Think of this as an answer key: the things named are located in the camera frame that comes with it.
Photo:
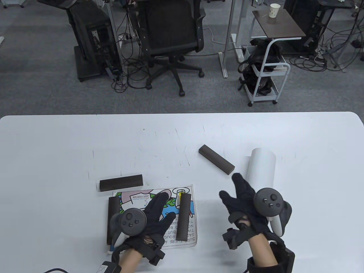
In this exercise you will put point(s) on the person's left hand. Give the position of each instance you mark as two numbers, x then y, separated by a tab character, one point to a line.
156	230

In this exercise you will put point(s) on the person's right hand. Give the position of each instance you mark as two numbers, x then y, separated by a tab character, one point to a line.
241	204

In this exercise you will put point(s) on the black and white handheld controller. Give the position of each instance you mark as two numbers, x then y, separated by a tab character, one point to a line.
132	221
267	203

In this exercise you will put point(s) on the dark brown paperweight block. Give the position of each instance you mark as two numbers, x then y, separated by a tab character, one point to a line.
216	159
121	182
183	216
113	206

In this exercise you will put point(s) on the pink face cartoon poster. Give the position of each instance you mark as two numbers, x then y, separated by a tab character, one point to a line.
136	197

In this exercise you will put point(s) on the colour striped cartoon poster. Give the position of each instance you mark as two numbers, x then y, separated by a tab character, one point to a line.
263	165

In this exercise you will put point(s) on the person's right forearm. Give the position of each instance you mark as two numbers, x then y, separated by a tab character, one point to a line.
260	250

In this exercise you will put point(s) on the person's left forearm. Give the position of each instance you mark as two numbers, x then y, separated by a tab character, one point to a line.
130	261

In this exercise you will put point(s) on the grey metal desk leg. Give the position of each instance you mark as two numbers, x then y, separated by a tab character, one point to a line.
113	28
224	68

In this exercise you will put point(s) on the white rolling cart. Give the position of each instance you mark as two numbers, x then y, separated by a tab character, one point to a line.
285	71

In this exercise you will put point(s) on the black bag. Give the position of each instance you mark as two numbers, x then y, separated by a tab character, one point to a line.
256	61

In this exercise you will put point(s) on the white power strip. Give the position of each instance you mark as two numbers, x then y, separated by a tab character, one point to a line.
237	47

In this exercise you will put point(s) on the brown top side table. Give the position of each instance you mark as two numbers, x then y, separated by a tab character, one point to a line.
278	25

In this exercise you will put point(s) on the black office chair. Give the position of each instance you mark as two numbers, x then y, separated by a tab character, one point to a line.
170	28

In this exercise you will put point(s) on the black equipment cabinet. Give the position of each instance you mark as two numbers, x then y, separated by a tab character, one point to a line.
307	20

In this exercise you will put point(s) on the white paper cup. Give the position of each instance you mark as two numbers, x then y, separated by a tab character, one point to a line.
274	11

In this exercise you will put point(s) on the black computer tower on stand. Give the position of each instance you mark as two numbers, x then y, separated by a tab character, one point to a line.
85	37

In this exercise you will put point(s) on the white wheeled base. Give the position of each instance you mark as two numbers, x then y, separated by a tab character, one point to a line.
12	3

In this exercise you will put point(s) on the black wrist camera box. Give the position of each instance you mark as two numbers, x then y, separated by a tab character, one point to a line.
109	268
285	258

